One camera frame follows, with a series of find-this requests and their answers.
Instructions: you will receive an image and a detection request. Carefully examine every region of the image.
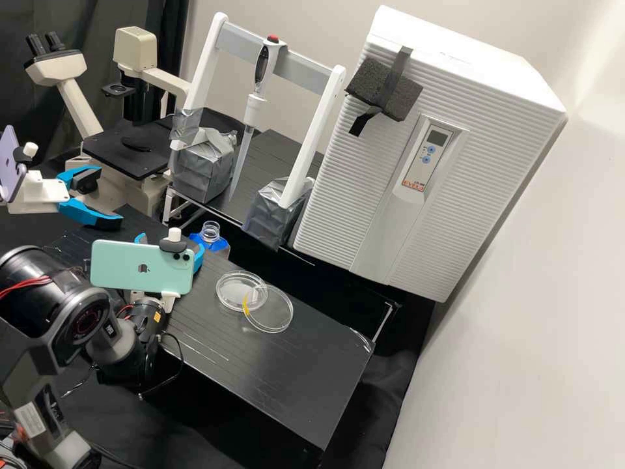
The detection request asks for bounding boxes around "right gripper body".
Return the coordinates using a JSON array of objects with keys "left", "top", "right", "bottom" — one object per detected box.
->
[{"left": 129, "top": 289, "right": 178, "bottom": 313}]

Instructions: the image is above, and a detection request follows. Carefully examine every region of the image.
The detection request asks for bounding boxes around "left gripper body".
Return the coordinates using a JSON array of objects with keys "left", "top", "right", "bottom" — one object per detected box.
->
[{"left": 7, "top": 171, "right": 70, "bottom": 216}]

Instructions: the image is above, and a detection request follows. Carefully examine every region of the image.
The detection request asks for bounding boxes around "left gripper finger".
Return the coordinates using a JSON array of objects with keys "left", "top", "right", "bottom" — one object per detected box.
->
[
  {"left": 55, "top": 165, "right": 104, "bottom": 194},
  {"left": 57, "top": 197, "right": 124, "bottom": 232}
]

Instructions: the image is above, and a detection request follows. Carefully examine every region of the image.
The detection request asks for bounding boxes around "blue bottle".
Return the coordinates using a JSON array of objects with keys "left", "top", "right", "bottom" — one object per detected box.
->
[{"left": 188, "top": 220, "right": 231, "bottom": 260}]

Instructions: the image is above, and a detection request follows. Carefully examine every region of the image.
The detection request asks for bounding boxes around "petri dish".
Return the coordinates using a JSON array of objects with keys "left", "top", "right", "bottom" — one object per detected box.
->
[{"left": 215, "top": 270, "right": 269, "bottom": 311}]

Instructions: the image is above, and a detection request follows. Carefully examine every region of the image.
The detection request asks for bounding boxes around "cream microscope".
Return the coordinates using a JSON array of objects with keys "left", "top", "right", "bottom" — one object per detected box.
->
[{"left": 24, "top": 27, "right": 192, "bottom": 217}]

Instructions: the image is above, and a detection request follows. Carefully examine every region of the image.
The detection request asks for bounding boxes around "grey taped block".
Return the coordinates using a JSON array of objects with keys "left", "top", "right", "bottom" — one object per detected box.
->
[
  {"left": 169, "top": 107, "right": 239, "bottom": 205},
  {"left": 242, "top": 177, "right": 316, "bottom": 252}
]

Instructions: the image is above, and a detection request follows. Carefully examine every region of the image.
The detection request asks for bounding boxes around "petri dish lid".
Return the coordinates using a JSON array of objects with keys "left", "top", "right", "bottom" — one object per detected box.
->
[{"left": 242, "top": 283, "right": 294, "bottom": 335}]

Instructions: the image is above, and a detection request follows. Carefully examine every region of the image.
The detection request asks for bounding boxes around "black platform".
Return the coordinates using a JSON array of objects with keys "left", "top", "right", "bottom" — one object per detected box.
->
[
  {"left": 46, "top": 228, "right": 378, "bottom": 453},
  {"left": 165, "top": 107, "right": 405, "bottom": 346}
]

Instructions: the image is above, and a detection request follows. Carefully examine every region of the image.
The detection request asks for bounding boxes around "white pipette stand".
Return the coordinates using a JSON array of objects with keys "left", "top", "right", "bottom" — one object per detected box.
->
[{"left": 168, "top": 12, "right": 348, "bottom": 207}]

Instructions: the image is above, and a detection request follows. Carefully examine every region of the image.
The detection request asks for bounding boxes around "pipette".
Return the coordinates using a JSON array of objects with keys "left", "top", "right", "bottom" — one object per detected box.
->
[{"left": 228, "top": 35, "right": 289, "bottom": 203}]

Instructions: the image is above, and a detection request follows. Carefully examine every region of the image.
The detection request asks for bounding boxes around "white incubator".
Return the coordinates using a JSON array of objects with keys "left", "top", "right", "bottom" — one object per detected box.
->
[{"left": 363, "top": 5, "right": 568, "bottom": 123}]

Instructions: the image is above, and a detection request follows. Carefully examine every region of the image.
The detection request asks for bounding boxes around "right wrist camera phone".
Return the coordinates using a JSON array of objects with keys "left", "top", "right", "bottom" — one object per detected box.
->
[{"left": 90, "top": 227, "right": 196, "bottom": 297}]

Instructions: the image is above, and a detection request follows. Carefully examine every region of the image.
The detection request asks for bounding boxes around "wrist camera phone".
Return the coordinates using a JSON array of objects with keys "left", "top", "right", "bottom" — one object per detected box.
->
[
  {"left": 0, "top": 124, "right": 40, "bottom": 204},
  {"left": 90, "top": 227, "right": 196, "bottom": 297}
]

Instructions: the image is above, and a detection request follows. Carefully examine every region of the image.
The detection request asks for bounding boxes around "left wrist camera phone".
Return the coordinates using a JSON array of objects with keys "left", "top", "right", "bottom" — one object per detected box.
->
[{"left": 0, "top": 124, "right": 40, "bottom": 204}]

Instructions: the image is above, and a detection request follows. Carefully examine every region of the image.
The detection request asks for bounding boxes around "black cable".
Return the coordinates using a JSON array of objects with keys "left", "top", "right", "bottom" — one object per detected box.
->
[{"left": 138, "top": 331, "right": 186, "bottom": 401}]

